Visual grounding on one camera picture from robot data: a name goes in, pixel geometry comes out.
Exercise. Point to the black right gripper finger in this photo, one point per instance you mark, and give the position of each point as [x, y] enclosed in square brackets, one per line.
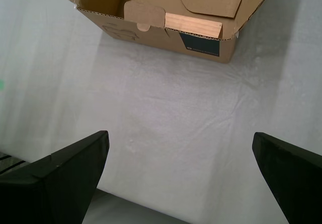
[294, 183]
[50, 191]

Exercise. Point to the light wooden block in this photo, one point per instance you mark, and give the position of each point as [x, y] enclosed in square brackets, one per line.
[193, 25]

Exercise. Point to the brown cardboard box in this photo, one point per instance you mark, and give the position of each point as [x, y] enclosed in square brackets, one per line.
[201, 2]

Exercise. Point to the long green tape strip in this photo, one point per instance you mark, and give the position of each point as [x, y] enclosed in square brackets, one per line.
[1, 85]

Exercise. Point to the white foam table sheet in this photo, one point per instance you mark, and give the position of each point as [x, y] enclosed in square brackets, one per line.
[163, 108]

